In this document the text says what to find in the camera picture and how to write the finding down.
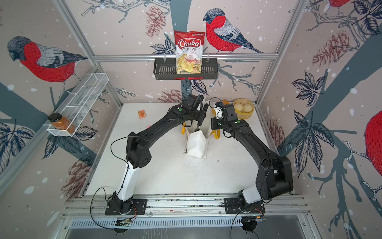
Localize white tote pouch yellow handles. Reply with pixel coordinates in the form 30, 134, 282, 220
182, 118, 220, 159

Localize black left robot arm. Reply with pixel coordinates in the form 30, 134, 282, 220
106, 95, 209, 215

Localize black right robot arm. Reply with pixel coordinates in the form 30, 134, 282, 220
211, 102, 293, 210

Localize white steamed bun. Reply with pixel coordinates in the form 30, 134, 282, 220
234, 103, 243, 112
243, 104, 253, 113

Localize yellow bamboo steamer basket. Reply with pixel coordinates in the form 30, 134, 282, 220
233, 99, 255, 120

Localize orange snack packet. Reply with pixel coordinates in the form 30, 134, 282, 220
138, 110, 147, 119

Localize Chuba cassava chips bag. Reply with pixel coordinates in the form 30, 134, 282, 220
174, 31, 205, 74

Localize orange sauce jar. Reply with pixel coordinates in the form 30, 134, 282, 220
48, 113, 76, 134

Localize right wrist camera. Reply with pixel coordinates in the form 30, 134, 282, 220
214, 101, 224, 119

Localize black wire wall basket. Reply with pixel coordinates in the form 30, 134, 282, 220
153, 58, 218, 80

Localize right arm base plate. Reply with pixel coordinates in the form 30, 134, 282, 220
222, 196, 265, 215

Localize aluminium rail frame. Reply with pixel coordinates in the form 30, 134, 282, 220
58, 194, 313, 231

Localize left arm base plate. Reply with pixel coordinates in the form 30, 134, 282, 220
105, 198, 148, 216

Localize white wire wall shelf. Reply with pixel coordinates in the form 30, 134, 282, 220
47, 73, 109, 136

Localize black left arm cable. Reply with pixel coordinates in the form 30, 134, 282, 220
89, 135, 135, 231

